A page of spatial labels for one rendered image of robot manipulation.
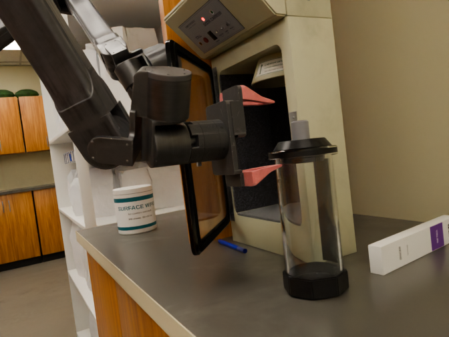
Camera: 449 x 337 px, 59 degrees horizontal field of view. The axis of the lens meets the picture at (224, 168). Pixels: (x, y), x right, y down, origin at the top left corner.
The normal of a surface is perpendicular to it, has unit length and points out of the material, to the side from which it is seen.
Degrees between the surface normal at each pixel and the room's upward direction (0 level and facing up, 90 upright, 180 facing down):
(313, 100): 90
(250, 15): 135
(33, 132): 90
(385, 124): 90
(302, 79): 90
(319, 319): 0
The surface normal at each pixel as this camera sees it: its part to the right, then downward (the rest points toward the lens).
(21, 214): 0.47, -0.01
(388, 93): -0.87, 0.13
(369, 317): -0.12, -0.99
